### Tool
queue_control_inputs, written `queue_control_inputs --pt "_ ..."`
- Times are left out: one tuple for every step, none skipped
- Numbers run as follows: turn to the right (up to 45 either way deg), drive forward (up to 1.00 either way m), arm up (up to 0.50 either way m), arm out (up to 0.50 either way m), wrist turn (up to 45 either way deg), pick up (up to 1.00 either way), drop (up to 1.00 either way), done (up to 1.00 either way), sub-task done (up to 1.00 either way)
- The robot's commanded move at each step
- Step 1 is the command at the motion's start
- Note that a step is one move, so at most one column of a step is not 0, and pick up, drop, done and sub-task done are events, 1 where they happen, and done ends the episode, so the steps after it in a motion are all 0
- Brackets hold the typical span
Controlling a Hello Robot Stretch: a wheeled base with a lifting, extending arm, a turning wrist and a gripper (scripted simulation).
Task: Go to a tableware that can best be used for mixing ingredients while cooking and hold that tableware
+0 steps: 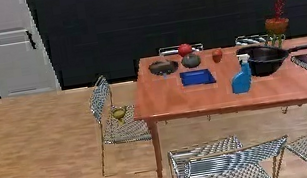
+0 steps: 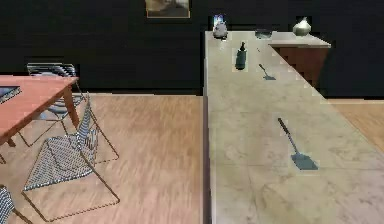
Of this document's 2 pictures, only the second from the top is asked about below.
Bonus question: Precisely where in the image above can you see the small dark spatula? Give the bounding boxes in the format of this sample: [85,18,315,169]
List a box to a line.
[258,63,277,82]

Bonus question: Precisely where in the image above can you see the grey kettle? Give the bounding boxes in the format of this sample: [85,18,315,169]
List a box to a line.
[212,21,229,40]

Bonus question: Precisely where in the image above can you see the framed wall picture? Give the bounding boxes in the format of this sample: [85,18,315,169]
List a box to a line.
[145,0,192,19]

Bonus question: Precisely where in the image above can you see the pale green vase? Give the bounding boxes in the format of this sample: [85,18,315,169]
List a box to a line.
[292,17,312,37]

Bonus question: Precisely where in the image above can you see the dark glass bottle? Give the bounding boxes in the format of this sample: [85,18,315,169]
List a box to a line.
[234,41,248,71]

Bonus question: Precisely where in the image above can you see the dark bowl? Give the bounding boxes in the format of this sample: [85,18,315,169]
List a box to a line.
[254,29,273,40]

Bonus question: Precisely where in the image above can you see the red wooden table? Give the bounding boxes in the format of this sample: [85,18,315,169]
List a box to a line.
[0,75,80,148]

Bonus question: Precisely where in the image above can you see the large dark spatula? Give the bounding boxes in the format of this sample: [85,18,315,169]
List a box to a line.
[277,117,320,172]

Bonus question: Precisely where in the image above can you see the grey stone kitchen counter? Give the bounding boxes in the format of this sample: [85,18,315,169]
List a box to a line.
[202,30,384,224]

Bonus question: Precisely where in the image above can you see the wire mesh chair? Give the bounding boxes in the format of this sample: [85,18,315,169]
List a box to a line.
[21,91,121,223]
[18,63,86,148]
[0,184,34,224]

